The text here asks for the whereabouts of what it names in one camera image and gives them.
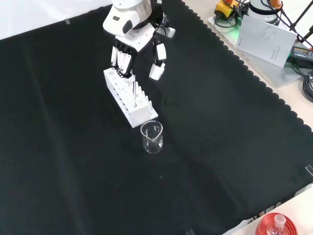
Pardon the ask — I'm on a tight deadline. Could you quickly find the clear glass rod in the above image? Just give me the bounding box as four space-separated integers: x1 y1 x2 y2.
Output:
132 75 137 108

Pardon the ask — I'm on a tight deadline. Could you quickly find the yellow stop button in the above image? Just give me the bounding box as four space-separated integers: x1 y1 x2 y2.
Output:
214 0 242 19

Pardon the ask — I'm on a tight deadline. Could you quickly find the black stop button cable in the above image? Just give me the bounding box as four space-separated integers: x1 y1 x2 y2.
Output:
215 9 245 29

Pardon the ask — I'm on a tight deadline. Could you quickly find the clear round-bottom flask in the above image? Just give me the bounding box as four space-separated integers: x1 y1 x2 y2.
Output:
268 214 288 235

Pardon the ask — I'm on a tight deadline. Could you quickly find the black power adapter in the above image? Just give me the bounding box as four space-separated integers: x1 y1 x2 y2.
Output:
288 45 313 69

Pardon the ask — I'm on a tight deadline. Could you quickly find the clear glass beaker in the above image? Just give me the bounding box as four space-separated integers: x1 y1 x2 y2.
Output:
140 120 164 154

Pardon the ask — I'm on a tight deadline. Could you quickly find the pale board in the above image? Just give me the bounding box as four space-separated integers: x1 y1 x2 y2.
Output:
207 14 305 89

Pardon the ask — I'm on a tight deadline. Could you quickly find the black tripod leg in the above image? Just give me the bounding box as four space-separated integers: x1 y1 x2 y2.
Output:
292 0 313 27

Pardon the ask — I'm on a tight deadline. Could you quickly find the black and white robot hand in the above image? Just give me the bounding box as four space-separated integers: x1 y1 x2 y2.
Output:
110 16 172 81

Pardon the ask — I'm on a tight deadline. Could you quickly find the white paper booklet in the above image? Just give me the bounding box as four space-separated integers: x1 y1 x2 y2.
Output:
236 15 297 69

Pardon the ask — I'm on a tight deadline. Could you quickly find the black bench cloth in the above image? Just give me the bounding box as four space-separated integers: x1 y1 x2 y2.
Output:
0 0 313 235

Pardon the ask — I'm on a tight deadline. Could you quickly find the black cable bundle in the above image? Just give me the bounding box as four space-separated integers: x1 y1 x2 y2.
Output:
302 70 313 102

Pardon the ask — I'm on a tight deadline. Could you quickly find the white test tube rack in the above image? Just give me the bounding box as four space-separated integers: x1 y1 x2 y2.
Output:
103 68 159 129

